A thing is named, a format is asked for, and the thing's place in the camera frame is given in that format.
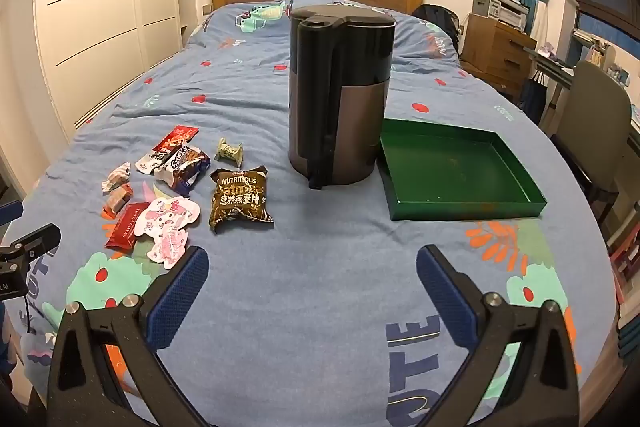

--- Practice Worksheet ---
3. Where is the red and white snack packet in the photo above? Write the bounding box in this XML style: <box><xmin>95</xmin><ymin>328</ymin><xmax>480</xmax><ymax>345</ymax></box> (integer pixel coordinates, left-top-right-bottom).
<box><xmin>135</xmin><ymin>126</ymin><xmax>199</xmax><ymax>175</ymax></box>

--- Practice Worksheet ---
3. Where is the red striped white candy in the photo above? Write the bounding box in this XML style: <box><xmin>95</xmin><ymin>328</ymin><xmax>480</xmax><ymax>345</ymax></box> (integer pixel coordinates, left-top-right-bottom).
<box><xmin>101</xmin><ymin>162</ymin><xmax>132</xmax><ymax>192</ymax></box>

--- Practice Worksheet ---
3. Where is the brown oat bar packet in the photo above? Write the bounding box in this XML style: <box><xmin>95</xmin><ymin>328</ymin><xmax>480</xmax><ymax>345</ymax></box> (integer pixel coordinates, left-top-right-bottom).
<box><xmin>208</xmin><ymin>165</ymin><xmax>275</xmax><ymax>235</ymax></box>

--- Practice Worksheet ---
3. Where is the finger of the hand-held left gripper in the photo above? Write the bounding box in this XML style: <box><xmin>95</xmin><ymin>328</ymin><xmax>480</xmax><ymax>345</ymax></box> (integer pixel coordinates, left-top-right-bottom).
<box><xmin>0</xmin><ymin>201</ymin><xmax>24</xmax><ymax>226</ymax></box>
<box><xmin>0</xmin><ymin>223</ymin><xmax>62</xmax><ymax>264</ymax></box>

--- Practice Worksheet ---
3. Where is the black and grey kettle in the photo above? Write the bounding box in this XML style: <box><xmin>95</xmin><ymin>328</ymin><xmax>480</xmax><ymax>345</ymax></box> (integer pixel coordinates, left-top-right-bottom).
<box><xmin>288</xmin><ymin>5</ymin><xmax>397</xmax><ymax>189</ymax></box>

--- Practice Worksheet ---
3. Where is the dark shopping bag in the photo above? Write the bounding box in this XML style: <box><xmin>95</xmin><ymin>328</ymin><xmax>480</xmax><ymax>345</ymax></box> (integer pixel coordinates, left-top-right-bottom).
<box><xmin>520</xmin><ymin>72</ymin><xmax>548</xmax><ymax>112</ymax></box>

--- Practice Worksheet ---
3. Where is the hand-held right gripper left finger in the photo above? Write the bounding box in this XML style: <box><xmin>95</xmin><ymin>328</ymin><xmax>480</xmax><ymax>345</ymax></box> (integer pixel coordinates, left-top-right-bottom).
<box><xmin>46</xmin><ymin>246</ymin><xmax>210</xmax><ymax>427</ymax></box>

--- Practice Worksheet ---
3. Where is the gold wrapped candy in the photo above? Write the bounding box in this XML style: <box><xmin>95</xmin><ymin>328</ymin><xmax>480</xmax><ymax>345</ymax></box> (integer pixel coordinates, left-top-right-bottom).
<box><xmin>215</xmin><ymin>138</ymin><xmax>246</xmax><ymax>164</ymax></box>

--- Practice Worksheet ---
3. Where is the green tray box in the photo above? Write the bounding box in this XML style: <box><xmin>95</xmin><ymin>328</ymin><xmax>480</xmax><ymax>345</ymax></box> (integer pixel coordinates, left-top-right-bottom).
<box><xmin>378</xmin><ymin>118</ymin><xmax>547</xmax><ymax>222</ymax></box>

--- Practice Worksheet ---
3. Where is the grey chair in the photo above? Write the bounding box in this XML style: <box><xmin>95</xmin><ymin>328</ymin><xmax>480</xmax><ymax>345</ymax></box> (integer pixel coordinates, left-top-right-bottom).
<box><xmin>550</xmin><ymin>61</ymin><xmax>632</xmax><ymax>223</ymax></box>

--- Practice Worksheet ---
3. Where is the white wardrobe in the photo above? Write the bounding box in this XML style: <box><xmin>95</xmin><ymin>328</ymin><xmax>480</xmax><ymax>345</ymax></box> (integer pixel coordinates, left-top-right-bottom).
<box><xmin>34</xmin><ymin>0</ymin><xmax>193</xmax><ymax>142</ymax></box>

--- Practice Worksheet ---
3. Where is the black cable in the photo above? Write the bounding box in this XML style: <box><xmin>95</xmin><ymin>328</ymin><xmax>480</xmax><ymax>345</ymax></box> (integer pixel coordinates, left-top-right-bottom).
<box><xmin>22</xmin><ymin>294</ymin><xmax>39</xmax><ymax>336</ymax></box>

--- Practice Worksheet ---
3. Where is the stack of books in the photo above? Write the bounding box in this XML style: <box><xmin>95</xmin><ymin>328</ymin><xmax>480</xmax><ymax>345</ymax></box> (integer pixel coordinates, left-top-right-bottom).
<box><xmin>606</xmin><ymin>207</ymin><xmax>640</xmax><ymax>360</ymax></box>

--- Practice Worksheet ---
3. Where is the wooden drawer cabinet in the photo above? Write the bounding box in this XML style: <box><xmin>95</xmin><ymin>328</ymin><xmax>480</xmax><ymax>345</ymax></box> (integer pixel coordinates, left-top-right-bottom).
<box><xmin>460</xmin><ymin>14</ymin><xmax>538</xmax><ymax>100</ymax></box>

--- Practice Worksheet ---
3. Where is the pink cartoon snack packet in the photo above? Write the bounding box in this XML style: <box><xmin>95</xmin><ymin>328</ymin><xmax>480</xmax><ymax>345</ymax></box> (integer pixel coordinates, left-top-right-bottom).
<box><xmin>134</xmin><ymin>195</ymin><xmax>202</xmax><ymax>269</ymax></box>

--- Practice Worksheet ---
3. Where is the orange clear biscuit packet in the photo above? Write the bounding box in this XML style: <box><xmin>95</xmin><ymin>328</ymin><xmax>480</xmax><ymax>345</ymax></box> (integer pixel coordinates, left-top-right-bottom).
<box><xmin>102</xmin><ymin>183</ymin><xmax>135</xmax><ymax>215</ymax></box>

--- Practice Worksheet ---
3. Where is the white printer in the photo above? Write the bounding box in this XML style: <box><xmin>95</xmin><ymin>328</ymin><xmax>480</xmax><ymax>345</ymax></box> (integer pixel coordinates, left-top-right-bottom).
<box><xmin>471</xmin><ymin>0</ymin><xmax>530</xmax><ymax>32</ymax></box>

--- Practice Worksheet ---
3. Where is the black backpack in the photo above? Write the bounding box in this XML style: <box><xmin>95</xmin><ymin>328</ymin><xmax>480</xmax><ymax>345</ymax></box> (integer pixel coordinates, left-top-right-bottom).
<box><xmin>411</xmin><ymin>4</ymin><xmax>461</xmax><ymax>52</ymax></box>

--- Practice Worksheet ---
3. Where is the small dark red packet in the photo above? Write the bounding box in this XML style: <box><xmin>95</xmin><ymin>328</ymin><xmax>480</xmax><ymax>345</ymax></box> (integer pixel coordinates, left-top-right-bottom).
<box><xmin>105</xmin><ymin>202</ymin><xmax>151</xmax><ymax>251</ymax></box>

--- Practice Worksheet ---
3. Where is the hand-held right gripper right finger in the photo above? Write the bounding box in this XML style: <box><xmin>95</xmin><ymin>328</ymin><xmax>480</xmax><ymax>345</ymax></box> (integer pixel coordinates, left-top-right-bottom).
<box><xmin>416</xmin><ymin>245</ymin><xmax>583</xmax><ymax>427</ymax></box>

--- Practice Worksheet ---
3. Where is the blue and white cookie packet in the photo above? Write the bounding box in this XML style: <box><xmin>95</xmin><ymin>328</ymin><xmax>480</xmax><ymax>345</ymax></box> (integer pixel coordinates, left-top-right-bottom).
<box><xmin>153</xmin><ymin>144</ymin><xmax>212</xmax><ymax>198</ymax></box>

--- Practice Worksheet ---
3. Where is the cluttered desk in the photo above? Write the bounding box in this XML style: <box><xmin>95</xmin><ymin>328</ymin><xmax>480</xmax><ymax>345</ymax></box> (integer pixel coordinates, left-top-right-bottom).
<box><xmin>524</xmin><ymin>27</ymin><xmax>640</xmax><ymax>128</ymax></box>

